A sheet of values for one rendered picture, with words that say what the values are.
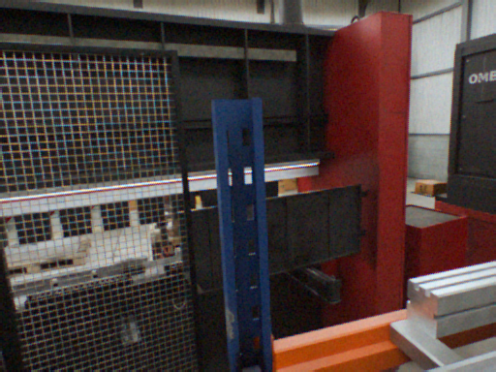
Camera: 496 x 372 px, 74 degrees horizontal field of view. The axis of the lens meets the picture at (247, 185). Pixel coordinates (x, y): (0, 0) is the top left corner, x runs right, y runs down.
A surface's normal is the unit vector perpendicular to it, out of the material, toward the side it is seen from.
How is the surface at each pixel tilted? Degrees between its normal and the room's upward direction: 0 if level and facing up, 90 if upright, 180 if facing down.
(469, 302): 90
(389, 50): 90
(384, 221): 90
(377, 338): 90
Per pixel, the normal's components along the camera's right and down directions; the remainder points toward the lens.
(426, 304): -0.96, 0.10
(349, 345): 0.28, 0.15
